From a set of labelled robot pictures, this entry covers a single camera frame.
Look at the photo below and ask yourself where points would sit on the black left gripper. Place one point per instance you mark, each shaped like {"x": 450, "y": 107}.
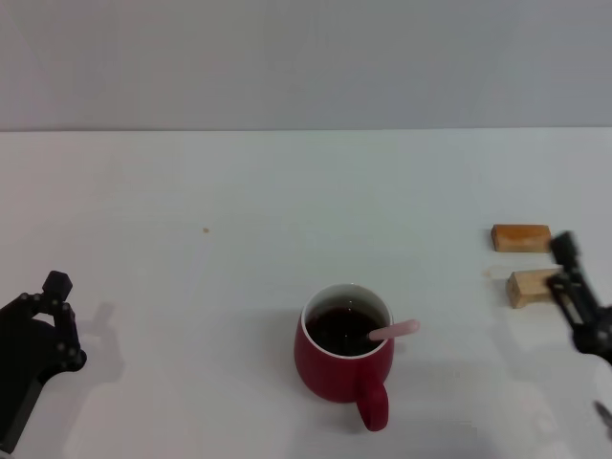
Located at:
{"x": 24, "y": 363}

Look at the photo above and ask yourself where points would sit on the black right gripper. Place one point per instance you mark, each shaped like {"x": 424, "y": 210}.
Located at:
{"x": 597, "y": 334}

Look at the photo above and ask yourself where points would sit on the dark coffee liquid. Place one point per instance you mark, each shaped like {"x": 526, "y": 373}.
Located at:
{"x": 334, "y": 330}

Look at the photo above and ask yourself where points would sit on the red ceramic cup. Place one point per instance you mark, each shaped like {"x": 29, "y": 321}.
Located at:
{"x": 334, "y": 378}

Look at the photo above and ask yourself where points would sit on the light wooden block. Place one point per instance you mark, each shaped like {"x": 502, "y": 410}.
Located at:
{"x": 526, "y": 287}

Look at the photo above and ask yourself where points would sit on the orange stained wooden block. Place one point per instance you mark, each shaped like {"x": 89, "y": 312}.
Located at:
{"x": 516, "y": 238}

